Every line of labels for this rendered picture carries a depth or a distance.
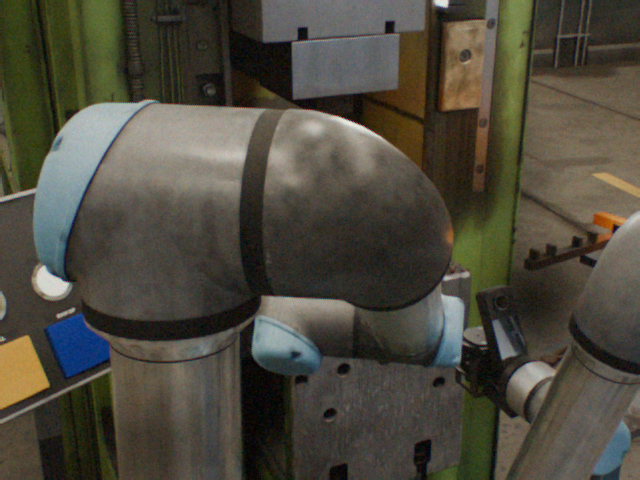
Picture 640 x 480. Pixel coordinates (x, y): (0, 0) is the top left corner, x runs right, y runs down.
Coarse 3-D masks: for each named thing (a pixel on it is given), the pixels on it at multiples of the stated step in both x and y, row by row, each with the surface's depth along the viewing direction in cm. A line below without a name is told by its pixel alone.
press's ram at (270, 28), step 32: (256, 0) 132; (288, 0) 132; (320, 0) 134; (352, 0) 136; (384, 0) 139; (416, 0) 141; (256, 32) 134; (288, 32) 134; (320, 32) 136; (352, 32) 138; (384, 32) 141
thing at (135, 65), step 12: (132, 0) 134; (132, 12) 134; (132, 24) 135; (132, 36) 136; (132, 48) 136; (132, 60) 137; (120, 72) 139; (132, 72) 138; (132, 84) 139; (132, 96) 140
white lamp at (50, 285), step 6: (42, 270) 115; (42, 276) 115; (48, 276) 115; (42, 282) 114; (48, 282) 115; (54, 282) 115; (60, 282) 116; (42, 288) 114; (48, 288) 115; (54, 288) 115; (60, 288) 116; (66, 288) 116; (48, 294) 115; (54, 294) 115
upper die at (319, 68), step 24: (240, 48) 158; (264, 48) 146; (288, 48) 136; (312, 48) 136; (336, 48) 138; (360, 48) 140; (384, 48) 142; (264, 72) 148; (288, 72) 138; (312, 72) 138; (336, 72) 140; (360, 72) 141; (384, 72) 143; (288, 96) 140; (312, 96) 139
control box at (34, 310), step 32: (32, 192) 117; (0, 224) 113; (32, 224) 116; (0, 256) 112; (32, 256) 115; (0, 288) 111; (32, 288) 114; (0, 320) 110; (32, 320) 113; (64, 384) 113; (0, 416) 107
